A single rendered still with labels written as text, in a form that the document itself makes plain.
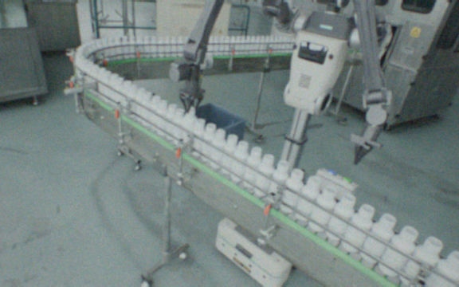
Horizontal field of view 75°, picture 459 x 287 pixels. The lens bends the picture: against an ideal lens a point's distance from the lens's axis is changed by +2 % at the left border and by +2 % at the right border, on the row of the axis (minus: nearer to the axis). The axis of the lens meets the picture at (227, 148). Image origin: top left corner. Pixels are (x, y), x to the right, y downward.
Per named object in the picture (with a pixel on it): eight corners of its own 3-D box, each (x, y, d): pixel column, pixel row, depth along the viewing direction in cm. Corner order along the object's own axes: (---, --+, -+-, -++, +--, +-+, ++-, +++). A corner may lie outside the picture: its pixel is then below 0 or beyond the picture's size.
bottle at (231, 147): (235, 175, 123) (241, 141, 115) (221, 174, 123) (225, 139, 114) (234, 167, 128) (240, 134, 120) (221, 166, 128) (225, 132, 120)
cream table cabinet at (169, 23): (208, 64, 610) (213, -1, 549) (223, 73, 567) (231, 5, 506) (155, 66, 556) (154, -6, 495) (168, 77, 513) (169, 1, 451)
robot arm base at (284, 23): (288, 30, 153) (299, 8, 152) (283, 22, 146) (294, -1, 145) (274, 27, 158) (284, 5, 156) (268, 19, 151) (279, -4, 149)
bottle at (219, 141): (211, 159, 131) (215, 127, 123) (225, 163, 130) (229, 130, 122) (208, 167, 126) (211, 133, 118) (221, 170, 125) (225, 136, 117)
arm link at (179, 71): (205, 49, 113) (190, 44, 118) (183, 52, 105) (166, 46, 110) (203, 80, 119) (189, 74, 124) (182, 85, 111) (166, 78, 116)
